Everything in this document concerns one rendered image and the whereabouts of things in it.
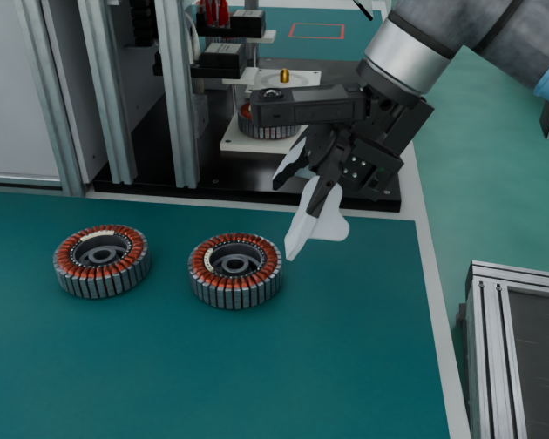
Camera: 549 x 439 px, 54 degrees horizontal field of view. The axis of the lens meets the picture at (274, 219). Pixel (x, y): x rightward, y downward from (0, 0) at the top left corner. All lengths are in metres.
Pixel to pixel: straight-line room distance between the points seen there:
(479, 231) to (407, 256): 1.47
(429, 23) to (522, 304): 1.14
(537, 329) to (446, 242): 0.68
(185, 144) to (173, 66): 0.11
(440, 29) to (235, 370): 0.38
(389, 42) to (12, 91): 0.54
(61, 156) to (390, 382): 0.56
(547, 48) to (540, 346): 1.03
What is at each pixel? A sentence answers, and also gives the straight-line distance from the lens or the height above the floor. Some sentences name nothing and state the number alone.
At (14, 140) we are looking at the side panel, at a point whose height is 0.83.
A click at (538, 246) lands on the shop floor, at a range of 2.19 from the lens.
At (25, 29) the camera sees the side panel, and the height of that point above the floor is 1.00.
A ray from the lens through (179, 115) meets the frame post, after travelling 0.77.
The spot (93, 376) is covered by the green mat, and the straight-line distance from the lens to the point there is 0.59.
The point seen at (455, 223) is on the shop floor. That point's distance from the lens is 2.20.
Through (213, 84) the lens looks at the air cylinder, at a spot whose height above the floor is 0.78.
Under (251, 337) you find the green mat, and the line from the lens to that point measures 0.60.
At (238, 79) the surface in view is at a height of 0.88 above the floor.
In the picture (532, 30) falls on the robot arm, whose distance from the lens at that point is 0.53.
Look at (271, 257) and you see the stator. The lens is 0.64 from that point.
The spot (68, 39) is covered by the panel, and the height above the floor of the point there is 0.98.
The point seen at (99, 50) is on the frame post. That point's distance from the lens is 0.78.
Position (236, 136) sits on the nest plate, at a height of 0.78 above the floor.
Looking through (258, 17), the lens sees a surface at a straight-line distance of 1.13.
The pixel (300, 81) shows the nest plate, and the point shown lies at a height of 0.78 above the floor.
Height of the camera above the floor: 1.18
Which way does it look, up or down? 34 degrees down
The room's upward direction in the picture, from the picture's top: straight up
